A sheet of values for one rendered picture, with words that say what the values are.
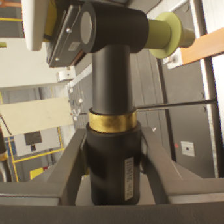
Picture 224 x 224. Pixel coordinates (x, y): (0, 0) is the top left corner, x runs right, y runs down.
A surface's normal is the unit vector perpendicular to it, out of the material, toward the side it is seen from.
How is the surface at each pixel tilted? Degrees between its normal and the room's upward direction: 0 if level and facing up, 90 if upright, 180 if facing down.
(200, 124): 0
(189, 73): 0
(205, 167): 0
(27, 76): 90
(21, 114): 90
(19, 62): 90
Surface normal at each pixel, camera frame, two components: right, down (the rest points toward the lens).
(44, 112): 0.47, -0.04
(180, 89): -0.87, 0.16
